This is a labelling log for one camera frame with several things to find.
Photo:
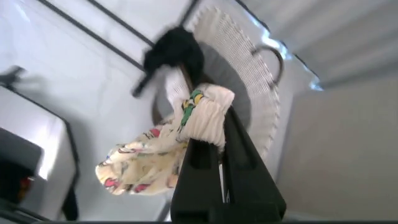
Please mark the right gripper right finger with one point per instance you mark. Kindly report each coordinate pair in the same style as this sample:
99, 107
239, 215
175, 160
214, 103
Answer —
252, 193

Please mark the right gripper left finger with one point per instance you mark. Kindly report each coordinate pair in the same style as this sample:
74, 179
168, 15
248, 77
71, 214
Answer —
196, 193

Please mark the cream printed garment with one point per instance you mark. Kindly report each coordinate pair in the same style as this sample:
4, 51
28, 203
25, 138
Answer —
149, 161

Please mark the black garment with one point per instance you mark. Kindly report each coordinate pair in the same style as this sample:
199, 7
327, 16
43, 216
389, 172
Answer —
177, 49

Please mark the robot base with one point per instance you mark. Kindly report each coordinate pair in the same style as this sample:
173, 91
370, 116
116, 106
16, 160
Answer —
37, 149

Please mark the white laundry basket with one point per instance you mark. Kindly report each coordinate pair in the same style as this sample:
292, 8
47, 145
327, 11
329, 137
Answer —
236, 59

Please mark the black clothes rack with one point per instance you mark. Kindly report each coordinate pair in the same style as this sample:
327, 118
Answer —
93, 34

